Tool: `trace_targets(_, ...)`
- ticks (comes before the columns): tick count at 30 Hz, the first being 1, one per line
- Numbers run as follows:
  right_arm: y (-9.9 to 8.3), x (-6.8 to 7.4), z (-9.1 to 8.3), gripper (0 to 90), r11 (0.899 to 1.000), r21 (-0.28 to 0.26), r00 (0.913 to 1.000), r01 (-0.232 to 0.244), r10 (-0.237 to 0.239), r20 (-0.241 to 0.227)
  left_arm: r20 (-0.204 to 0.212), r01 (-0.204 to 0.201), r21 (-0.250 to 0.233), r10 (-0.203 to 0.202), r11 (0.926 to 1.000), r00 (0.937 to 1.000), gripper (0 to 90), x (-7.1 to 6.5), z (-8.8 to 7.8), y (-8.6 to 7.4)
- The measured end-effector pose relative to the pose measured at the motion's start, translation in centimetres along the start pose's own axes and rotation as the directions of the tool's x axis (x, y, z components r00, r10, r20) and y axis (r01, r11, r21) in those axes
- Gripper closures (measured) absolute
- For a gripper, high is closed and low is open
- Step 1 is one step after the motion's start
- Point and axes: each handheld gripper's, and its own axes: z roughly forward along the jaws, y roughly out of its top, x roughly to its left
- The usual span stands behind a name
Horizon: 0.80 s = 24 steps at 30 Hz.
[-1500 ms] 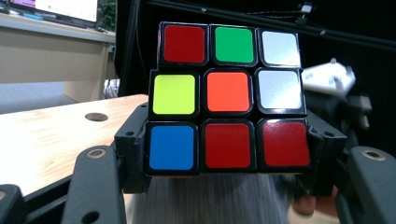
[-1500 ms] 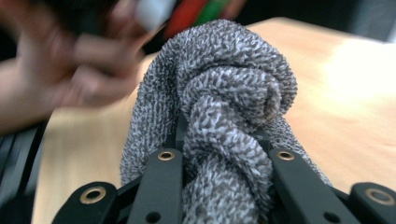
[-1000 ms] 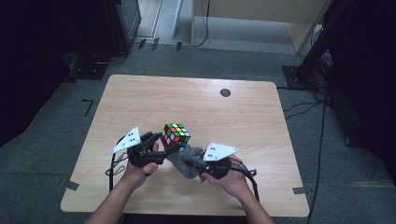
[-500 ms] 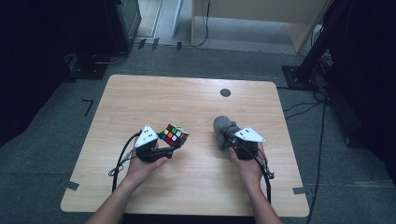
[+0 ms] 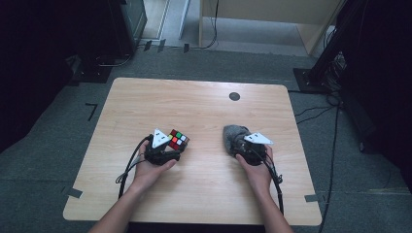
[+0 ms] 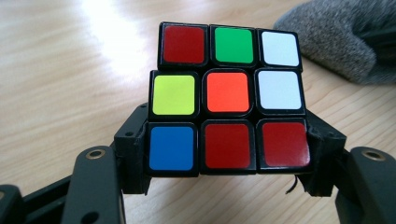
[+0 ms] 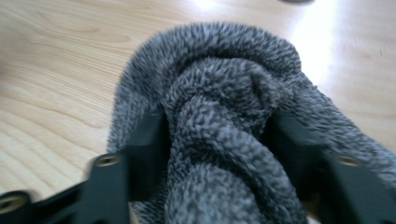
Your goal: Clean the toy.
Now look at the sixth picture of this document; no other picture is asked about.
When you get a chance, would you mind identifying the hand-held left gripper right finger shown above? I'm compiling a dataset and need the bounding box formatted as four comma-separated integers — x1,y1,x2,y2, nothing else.
298,109,347,198

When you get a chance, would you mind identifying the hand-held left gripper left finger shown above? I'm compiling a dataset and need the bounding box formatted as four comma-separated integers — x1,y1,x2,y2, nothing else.
113,102,153,196

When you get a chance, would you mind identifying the multicoloured puzzle cube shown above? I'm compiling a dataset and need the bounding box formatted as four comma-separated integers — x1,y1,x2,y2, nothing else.
145,21,313,178

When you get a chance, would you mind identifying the grey fuzzy cloth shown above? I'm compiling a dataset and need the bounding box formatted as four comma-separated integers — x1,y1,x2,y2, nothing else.
273,0,396,86

